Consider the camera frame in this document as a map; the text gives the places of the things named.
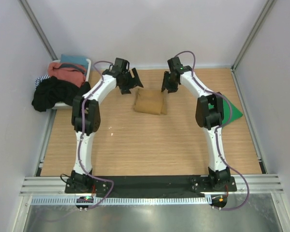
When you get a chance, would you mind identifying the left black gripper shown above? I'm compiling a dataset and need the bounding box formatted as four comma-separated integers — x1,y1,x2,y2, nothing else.
119,68,143,95

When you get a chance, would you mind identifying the tan tank top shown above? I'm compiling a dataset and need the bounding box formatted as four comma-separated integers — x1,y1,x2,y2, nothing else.
133,88,167,115

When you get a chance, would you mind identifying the green tank top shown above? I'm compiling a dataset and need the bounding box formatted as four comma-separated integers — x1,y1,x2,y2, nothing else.
206,94,243,124

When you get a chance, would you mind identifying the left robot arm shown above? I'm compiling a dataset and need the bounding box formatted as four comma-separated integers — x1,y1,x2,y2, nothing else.
66,58,143,193

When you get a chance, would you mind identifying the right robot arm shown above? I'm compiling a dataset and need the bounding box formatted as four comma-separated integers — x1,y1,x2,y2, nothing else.
161,57,231,191

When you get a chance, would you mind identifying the black tank top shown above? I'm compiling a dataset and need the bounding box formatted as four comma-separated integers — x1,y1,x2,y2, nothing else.
76,82,91,96

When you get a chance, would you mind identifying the white laundry bin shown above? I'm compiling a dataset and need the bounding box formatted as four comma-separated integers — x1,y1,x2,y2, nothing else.
50,58,92,110

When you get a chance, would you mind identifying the salmon pink garment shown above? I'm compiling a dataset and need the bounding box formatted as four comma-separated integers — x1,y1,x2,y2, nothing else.
47,62,86,87

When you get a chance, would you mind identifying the teal folded garment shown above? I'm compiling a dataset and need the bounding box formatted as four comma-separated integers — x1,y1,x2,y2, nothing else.
60,54,88,67

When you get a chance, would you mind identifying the black garment over bin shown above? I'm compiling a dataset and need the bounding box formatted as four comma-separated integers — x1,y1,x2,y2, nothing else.
31,76,80,112

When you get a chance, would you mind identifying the striped garment in bin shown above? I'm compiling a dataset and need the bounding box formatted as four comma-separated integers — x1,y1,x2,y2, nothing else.
34,74,50,89

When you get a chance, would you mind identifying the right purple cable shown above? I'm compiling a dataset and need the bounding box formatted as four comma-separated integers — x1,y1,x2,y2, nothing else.
174,50,250,210

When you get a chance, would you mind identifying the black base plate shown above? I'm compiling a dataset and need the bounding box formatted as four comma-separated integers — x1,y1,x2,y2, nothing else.
62,172,237,207

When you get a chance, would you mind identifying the slotted cable duct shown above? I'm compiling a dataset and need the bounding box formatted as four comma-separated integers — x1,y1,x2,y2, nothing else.
30,195,212,206

